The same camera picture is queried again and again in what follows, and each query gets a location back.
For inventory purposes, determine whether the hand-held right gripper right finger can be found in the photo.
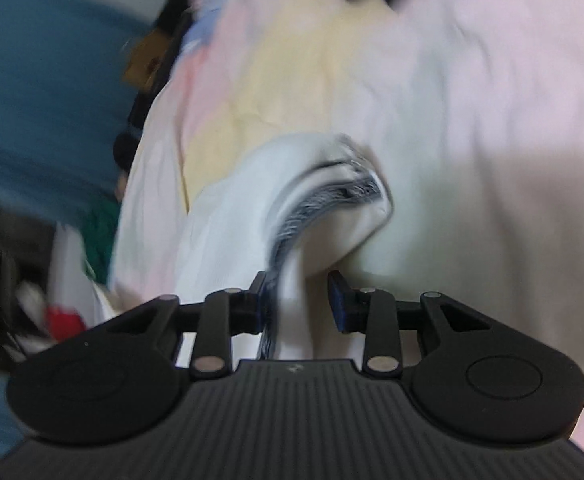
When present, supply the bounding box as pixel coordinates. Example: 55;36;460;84
328;270;493;378

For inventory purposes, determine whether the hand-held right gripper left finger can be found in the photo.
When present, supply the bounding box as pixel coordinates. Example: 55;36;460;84
104;271;267;380

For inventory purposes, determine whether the white sweatshirt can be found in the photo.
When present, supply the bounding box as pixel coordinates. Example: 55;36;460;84
172;132;395;361

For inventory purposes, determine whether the green clothing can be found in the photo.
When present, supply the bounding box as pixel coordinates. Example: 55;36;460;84
82;200;122;283

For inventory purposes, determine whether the red garment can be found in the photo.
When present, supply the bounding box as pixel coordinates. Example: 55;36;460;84
46;305;87;342

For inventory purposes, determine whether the pastel quilt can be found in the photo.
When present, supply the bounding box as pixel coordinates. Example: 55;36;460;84
109;0;584;461

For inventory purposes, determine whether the brown paper bag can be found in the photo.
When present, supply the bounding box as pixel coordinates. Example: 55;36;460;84
123;27;173;92

